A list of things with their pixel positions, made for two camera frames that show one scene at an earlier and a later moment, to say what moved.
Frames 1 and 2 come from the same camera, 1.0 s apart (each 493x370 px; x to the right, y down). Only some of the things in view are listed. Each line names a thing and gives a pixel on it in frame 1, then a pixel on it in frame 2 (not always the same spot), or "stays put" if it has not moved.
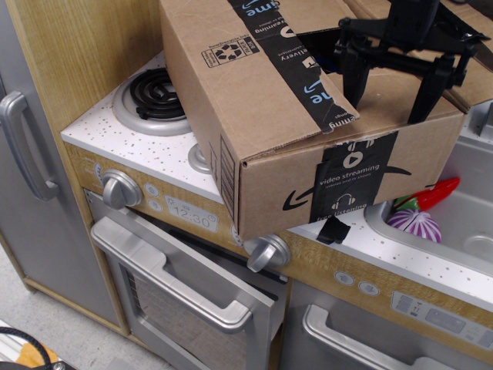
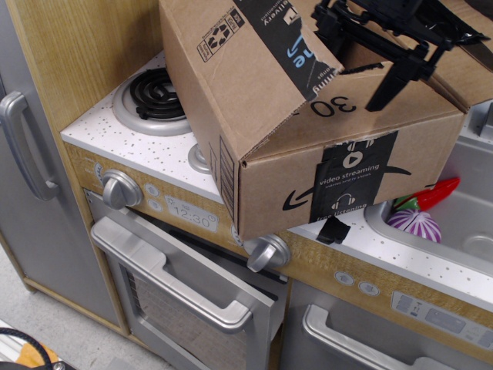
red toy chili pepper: x=441 y=190 stays put
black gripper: x=417 y=33 to x=411 y=29
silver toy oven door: x=194 y=303 stays put
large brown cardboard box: x=267 y=77 stays put
